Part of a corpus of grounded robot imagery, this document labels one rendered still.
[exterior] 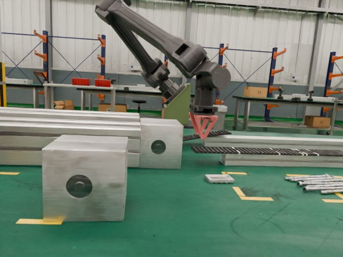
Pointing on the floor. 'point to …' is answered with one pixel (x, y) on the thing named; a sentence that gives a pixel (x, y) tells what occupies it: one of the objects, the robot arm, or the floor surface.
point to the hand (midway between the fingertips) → (200, 134)
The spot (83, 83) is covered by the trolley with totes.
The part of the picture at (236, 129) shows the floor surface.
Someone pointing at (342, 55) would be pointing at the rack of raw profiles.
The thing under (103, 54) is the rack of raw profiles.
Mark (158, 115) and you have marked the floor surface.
